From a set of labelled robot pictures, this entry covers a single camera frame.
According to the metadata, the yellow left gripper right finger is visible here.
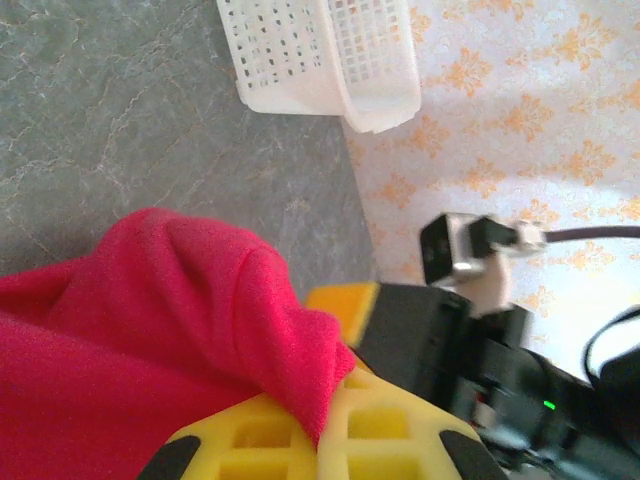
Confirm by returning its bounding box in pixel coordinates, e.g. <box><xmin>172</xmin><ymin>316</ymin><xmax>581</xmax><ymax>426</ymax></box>
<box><xmin>319</xmin><ymin>357</ymin><xmax>507</xmax><ymax>480</ymax></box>

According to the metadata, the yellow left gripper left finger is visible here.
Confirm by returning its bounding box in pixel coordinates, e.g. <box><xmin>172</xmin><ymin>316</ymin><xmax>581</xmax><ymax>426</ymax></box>
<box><xmin>144</xmin><ymin>393</ymin><xmax>322</xmax><ymax>480</ymax></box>

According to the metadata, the red t-shirt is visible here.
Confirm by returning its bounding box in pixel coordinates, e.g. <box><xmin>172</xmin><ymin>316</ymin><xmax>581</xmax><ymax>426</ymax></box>
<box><xmin>0</xmin><ymin>207</ymin><xmax>359</xmax><ymax>480</ymax></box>

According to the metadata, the white perforated plastic basket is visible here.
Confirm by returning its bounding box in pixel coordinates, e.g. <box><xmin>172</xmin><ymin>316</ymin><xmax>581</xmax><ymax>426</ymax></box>
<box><xmin>215</xmin><ymin>0</ymin><xmax>422</xmax><ymax>135</ymax></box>

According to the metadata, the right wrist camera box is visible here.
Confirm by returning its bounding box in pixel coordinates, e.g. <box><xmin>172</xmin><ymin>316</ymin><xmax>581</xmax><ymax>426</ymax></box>
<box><xmin>418</xmin><ymin>212</ymin><xmax>515</xmax><ymax>319</ymax></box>

